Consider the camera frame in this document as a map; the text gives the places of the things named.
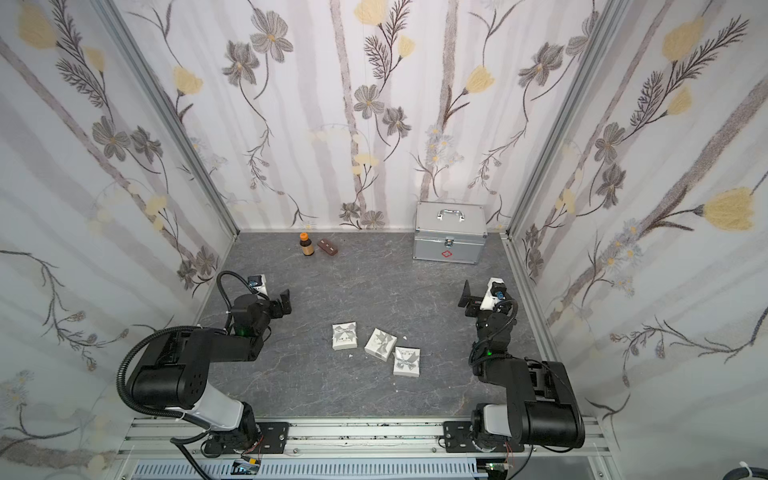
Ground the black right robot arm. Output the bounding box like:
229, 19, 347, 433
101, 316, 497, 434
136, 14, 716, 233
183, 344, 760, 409
443, 278, 586, 453

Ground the silver aluminium first aid case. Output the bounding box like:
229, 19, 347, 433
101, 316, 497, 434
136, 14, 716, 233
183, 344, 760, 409
413, 201, 488, 264

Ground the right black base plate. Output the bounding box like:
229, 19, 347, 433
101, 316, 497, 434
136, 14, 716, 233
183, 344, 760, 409
441, 421, 525, 453

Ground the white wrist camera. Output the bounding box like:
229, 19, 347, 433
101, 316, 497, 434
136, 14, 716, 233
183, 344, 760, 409
480, 277, 508, 311
246, 274, 269, 299

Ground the small dark red box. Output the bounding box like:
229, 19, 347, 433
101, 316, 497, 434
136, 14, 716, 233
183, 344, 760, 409
317, 238, 338, 256

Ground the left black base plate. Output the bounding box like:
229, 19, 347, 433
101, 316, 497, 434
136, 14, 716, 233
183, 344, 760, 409
201, 422, 290, 458

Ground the white bow jewelry box left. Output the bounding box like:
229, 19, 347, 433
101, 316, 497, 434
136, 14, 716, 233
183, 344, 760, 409
332, 322, 358, 350

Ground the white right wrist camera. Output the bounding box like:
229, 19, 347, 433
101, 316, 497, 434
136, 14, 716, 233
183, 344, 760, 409
480, 277, 508, 311

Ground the brown bottle orange cap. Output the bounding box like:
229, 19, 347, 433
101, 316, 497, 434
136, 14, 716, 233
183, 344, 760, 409
299, 232, 315, 256

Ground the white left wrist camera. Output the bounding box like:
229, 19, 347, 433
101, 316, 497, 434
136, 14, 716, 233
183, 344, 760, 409
246, 274, 269, 299

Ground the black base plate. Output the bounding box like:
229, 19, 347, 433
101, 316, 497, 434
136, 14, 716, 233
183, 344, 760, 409
441, 421, 525, 453
201, 422, 290, 458

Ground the white bow jewelry box middle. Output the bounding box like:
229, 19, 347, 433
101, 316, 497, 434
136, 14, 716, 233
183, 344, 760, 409
364, 328, 398, 361

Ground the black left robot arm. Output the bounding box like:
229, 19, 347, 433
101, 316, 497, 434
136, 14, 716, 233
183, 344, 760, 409
116, 270, 292, 458

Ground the small green circuit board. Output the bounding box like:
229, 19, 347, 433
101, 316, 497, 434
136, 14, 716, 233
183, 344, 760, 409
231, 458, 261, 476

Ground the white jewelry box lid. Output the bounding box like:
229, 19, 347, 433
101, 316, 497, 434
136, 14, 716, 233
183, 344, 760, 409
393, 347, 421, 378

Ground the aluminium mounting rail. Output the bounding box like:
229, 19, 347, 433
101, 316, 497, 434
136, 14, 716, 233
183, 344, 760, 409
110, 417, 621, 479

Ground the white bow jewelry box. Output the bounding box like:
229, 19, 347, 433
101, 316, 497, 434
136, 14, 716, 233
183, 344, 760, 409
332, 322, 358, 350
364, 328, 398, 361

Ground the white slotted cable duct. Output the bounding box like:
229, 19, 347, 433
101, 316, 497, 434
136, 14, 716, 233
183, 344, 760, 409
130, 459, 488, 480

